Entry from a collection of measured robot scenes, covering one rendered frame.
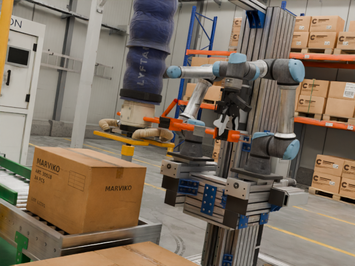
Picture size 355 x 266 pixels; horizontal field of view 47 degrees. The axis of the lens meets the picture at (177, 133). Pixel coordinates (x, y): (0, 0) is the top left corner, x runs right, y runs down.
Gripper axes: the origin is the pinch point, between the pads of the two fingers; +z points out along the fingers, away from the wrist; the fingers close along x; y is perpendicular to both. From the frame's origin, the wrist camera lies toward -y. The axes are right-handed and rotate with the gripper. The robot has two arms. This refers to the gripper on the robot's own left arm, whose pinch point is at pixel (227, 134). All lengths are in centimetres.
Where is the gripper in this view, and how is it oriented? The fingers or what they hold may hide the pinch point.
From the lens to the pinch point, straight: 181.0
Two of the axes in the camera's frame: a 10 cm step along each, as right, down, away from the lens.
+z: -1.7, 9.8, 0.5
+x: -6.9, -0.8, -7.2
